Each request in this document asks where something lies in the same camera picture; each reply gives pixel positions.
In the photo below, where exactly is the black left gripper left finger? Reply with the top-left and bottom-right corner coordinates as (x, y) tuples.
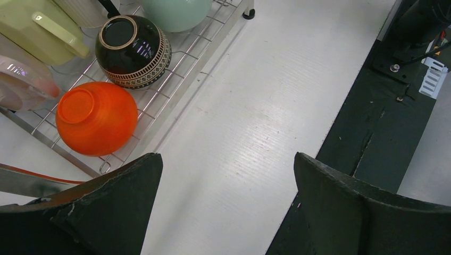
(1, 153), (163, 254)

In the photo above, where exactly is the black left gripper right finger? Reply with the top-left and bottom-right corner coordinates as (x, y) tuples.
(294, 152), (450, 254)

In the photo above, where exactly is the orange plastic bowl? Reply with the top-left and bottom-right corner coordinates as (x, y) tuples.
(55, 82), (138, 157)

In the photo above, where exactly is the beige bowl dark rim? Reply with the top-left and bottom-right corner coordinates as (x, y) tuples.
(95, 15), (172, 89)

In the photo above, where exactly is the light green mug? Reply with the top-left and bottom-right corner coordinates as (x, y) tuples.
(1, 1), (90, 65)

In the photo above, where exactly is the white ribbed mug black rim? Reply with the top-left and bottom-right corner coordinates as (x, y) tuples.
(54, 0), (108, 29)

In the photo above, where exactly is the mint green bowl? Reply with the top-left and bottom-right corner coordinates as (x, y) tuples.
(139, 0), (213, 32)

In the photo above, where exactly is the stainless steel dish rack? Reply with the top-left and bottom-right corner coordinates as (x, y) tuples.
(1, 1), (254, 198)

